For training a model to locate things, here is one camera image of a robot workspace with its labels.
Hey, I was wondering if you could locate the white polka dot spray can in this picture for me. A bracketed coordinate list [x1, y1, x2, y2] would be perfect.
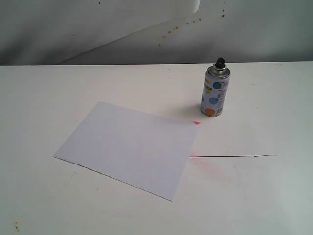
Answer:
[201, 57, 230, 117]

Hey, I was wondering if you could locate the white paper sheet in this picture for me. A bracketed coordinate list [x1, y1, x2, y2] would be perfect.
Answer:
[55, 102, 197, 201]

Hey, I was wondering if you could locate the white backdrop sheet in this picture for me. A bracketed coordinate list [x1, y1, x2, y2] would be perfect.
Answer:
[0, 0, 313, 65]

